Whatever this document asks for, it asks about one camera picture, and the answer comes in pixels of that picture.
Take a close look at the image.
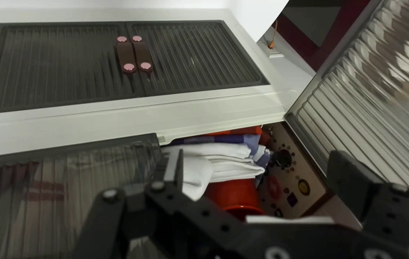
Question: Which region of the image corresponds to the ribbed glass cabinet door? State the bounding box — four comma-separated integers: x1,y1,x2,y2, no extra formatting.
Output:
0,133,165,259
0,21,146,117
284,0,409,206

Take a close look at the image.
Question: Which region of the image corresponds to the white and maroon counter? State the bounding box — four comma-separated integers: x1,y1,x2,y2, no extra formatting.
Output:
261,0,375,74

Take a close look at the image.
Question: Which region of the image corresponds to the white cloth bag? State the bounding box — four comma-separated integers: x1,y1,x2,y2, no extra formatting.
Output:
160,143,270,203

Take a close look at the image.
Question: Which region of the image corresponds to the beige box with dials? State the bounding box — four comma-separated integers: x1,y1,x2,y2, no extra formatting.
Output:
261,123,332,221

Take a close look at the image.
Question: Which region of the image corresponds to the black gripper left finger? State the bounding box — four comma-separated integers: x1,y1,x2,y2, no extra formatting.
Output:
73,149,188,259

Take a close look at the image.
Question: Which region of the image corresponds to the red round object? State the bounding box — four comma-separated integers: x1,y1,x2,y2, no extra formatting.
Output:
204,178,270,222

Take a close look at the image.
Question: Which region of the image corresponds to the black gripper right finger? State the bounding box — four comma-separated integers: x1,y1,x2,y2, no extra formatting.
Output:
326,149,409,259

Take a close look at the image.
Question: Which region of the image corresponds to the white three-tier cabinet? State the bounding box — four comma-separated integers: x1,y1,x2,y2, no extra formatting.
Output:
0,6,322,163

